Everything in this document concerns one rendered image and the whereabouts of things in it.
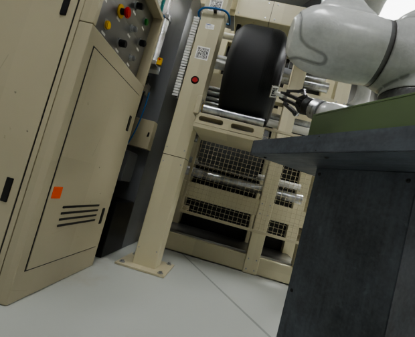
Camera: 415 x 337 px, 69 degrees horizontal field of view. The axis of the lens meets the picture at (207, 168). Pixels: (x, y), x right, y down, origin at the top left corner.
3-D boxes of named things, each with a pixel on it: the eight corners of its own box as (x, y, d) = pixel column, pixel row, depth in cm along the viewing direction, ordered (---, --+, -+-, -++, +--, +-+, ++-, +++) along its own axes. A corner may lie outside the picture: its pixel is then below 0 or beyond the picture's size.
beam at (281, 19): (233, 15, 195) (239, -7, 196) (233, 35, 220) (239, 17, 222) (328, 33, 189) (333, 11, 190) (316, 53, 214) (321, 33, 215)
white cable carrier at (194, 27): (171, 94, 168) (193, 15, 171) (173, 97, 173) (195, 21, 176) (179, 96, 167) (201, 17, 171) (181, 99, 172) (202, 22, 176)
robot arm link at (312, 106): (311, 122, 125) (301, 118, 129) (325, 122, 130) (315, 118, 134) (318, 101, 121) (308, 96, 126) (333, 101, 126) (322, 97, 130)
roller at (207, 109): (201, 103, 156) (202, 103, 161) (199, 111, 157) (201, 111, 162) (267, 118, 152) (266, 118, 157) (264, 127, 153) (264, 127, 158)
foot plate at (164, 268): (114, 263, 153) (115, 259, 154) (131, 253, 180) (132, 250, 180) (163, 278, 151) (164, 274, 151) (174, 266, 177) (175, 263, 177)
